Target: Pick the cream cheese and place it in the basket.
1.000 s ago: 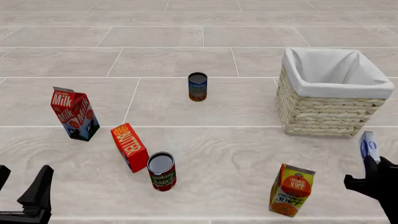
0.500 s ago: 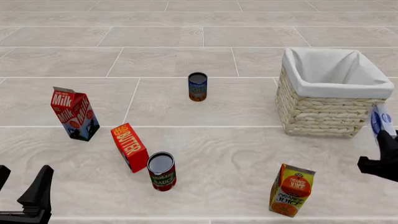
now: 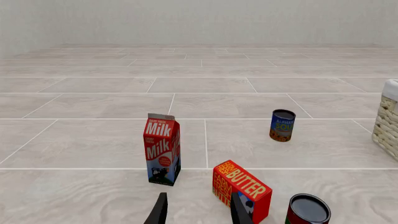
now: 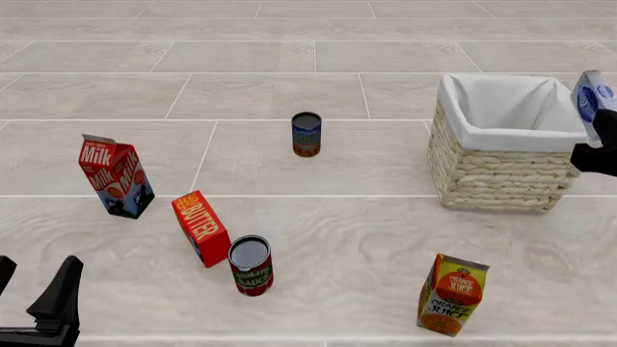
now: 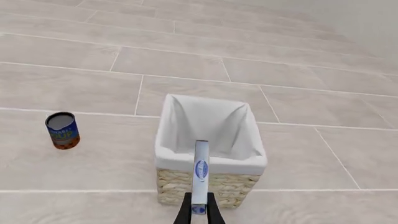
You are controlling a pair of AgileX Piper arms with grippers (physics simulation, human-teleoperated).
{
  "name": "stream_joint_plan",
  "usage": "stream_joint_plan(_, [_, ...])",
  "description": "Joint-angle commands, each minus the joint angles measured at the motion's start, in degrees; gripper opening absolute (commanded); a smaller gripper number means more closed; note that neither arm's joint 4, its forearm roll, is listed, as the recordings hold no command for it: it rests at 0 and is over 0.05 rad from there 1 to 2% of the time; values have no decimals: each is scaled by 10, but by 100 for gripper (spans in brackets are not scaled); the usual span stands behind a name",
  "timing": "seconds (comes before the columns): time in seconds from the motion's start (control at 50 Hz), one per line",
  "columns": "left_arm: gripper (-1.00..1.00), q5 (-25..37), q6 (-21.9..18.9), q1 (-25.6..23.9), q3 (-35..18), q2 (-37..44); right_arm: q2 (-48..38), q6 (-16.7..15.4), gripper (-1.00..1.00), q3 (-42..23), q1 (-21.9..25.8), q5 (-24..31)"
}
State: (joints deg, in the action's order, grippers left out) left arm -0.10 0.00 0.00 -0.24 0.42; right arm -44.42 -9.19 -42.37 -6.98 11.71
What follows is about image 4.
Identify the orange juice carton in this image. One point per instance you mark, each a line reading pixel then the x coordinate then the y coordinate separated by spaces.
pixel 450 296

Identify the wicker basket with white liner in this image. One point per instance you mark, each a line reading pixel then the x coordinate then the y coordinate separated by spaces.
pixel 501 144

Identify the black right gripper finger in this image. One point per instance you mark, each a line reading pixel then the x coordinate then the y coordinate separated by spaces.
pixel 595 159
pixel 608 124

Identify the red butter box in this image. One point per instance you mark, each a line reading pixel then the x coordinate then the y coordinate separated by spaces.
pixel 202 227

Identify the tomato sauce can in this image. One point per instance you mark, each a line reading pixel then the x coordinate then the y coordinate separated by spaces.
pixel 250 267

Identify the white blue cream cheese box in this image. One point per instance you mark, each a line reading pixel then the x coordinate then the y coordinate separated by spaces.
pixel 585 97

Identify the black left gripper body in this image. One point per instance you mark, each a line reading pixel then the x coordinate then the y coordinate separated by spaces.
pixel 34 337

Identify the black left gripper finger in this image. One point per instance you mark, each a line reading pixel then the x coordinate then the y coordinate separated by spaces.
pixel 60 292
pixel 5 271

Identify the blue soup can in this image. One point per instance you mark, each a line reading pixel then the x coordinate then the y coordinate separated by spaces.
pixel 306 135

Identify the red milk carton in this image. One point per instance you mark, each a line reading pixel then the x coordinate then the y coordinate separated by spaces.
pixel 113 173

